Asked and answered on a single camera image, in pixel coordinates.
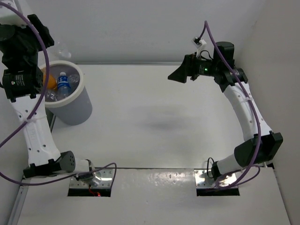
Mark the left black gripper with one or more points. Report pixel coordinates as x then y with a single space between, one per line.
28 31

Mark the white round plastic bin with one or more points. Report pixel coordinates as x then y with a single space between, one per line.
77 107

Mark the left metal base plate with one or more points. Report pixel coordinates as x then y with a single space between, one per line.
100 179

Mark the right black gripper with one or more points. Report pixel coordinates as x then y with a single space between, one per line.
188 68

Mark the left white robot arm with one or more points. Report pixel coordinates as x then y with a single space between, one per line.
23 84

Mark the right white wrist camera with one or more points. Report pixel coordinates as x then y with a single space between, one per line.
199 43

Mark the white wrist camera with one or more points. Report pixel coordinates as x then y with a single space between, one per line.
9 17
199 43

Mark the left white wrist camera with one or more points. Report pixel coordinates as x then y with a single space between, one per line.
9 17

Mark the metal base plate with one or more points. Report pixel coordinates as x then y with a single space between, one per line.
202 180
100 179

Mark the orange juice bottle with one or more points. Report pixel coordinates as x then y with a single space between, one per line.
52 84

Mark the blue label water bottle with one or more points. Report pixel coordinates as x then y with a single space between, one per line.
63 86
73 79

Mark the clear crushed bottle white cap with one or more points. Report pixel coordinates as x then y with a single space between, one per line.
60 50

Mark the apple juice labelled clear bottle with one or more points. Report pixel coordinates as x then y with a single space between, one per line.
51 96

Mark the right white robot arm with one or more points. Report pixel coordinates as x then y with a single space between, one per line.
233 83

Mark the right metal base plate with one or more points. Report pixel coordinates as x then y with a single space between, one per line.
202 180

